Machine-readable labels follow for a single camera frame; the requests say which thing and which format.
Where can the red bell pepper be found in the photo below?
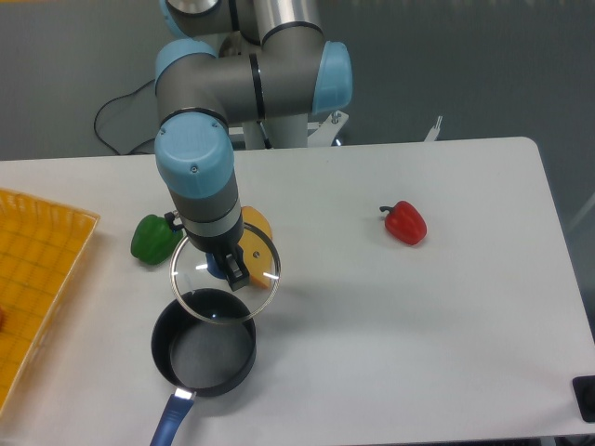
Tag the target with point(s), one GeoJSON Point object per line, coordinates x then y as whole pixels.
{"type": "Point", "coordinates": [403, 222]}

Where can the green bell pepper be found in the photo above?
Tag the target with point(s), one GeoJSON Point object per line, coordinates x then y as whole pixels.
{"type": "Point", "coordinates": [155, 239]}

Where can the orange cheese wedge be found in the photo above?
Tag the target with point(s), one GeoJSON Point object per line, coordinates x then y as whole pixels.
{"type": "Point", "coordinates": [258, 257]}

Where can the yellow woven basket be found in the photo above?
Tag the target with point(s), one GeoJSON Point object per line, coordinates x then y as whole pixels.
{"type": "Point", "coordinates": [41, 244]}

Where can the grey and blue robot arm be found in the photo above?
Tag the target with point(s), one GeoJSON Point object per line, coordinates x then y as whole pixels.
{"type": "Point", "coordinates": [234, 62]}

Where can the black saucepan with blue handle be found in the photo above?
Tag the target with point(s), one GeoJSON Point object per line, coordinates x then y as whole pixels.
{"type": "Point", "coordinates": [200, 359]}

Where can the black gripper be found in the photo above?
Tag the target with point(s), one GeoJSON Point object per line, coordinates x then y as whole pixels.
{"type": "Point", "coordinates": [234, 267]}

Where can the glass lid with blue knob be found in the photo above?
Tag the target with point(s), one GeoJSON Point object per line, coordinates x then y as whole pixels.
{"type": "Point", "coordinates": [201, 288]}

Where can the black device at table edge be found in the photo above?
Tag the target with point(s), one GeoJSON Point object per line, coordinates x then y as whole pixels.
{"type": "Point", "coordinates": [584, 389]}

